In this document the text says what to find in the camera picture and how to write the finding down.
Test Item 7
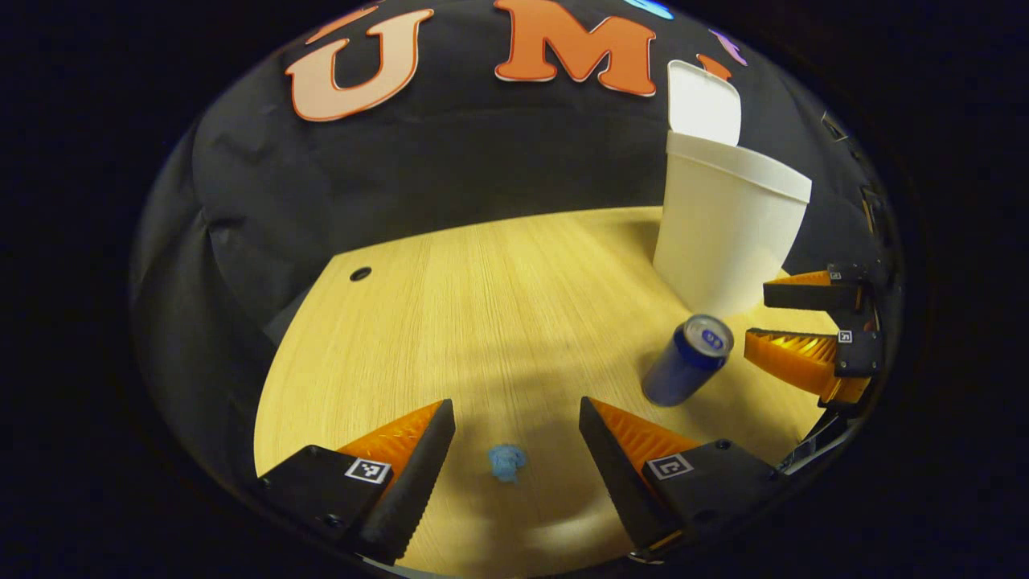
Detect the wooden desktop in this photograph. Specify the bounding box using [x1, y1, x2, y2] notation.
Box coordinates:
[253, 207, 841, 576]

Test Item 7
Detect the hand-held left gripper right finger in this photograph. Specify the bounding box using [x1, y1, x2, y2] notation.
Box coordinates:
[579, 396, 785, 564]

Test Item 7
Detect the black backdrop cloth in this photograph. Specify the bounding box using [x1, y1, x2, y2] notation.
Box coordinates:
[133, 0, 901, 483]

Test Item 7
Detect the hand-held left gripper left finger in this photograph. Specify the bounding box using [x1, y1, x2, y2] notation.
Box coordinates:
[257, 398, 457, 566]

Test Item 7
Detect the white desktop garbage bin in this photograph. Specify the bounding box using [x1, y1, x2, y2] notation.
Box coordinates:
[653, 60, 813, 318]

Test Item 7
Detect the black table bracket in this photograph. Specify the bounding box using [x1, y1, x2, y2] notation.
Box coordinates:
[776, 409, 855, 475]

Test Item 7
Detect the blue paper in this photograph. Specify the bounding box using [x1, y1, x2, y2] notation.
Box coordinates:
[488, 444, 527, 483]

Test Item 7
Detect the blue pop can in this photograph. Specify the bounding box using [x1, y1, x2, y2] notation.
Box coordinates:
[642, 314, 735, 407]

